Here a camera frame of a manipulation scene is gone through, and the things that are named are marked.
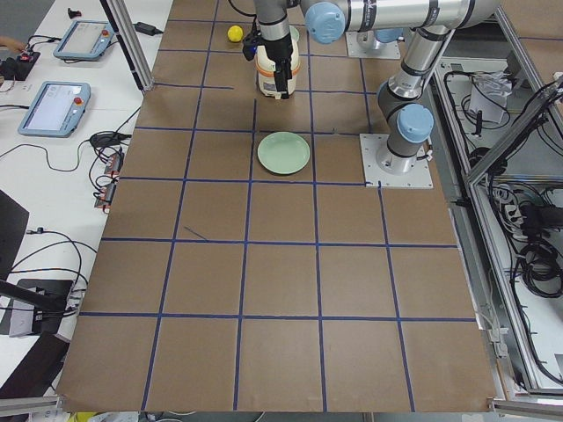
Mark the cream rice cooker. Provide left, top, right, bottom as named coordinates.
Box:
left=254, top=25, right=301, bottom=99

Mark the blue teach pendant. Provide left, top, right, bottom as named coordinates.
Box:
left=18, top=81, right=91, bottom=138
left=53, top=20, right=114, bottom=62

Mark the black power adapter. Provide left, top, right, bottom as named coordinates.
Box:
left=134, top=22, right=163, bottom=36

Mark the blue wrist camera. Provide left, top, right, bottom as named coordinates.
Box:
left=242, top=33, right=259, bottom=62

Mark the upper blue teach pendant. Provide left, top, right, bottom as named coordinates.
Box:
left=53, top=20, right=114, bottom=62

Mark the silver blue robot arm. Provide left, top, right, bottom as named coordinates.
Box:
left=243, top=0, right=500, bottom=175

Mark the square metal base plate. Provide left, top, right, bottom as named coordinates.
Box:
left=360, top=134, right=434, bottom=189

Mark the aluminium frame post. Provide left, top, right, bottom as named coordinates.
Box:
left=100, top=0, right=155, bottom=92

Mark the lower blue teach pendant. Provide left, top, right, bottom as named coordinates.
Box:
left=18, top=81, right=91, bottom=138

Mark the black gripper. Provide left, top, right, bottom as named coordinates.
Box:
left=264, top=33, right=293, bottom=99

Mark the brown paper table mat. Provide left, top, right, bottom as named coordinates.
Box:
left=57, top=1, right=496, bottom=412

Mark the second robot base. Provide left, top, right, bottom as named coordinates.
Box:
left=346, top=28, right=403, bottom=60

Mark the yellow lemon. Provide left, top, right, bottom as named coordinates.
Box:
left=227, top=25, right=244, bottom=43

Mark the person hand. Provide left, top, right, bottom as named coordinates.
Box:
left=0, top=35, right=26, bottom=53

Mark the green plate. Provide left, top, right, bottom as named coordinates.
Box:
left=258, top=132, right=311, bottom=175

